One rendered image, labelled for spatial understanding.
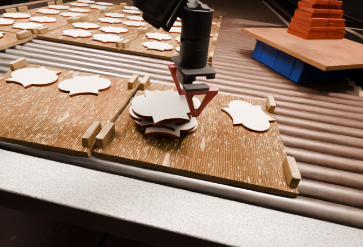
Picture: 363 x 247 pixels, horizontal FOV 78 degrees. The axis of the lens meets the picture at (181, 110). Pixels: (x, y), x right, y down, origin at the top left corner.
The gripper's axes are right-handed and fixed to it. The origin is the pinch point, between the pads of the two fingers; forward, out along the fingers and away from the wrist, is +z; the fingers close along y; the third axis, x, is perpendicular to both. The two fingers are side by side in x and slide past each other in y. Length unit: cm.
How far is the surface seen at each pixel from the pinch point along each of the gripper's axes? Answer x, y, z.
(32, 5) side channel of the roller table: 65, 152, 4
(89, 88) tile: 22.5, 21.7, 6.0
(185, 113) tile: 1.5, -3.0, 0.9
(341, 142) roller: -41.7, -9.9, 11.0
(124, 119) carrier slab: 14.1, 6.2, 7.3
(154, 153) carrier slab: 9.1, -6.8, 7.6
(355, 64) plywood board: -66, 12, -2
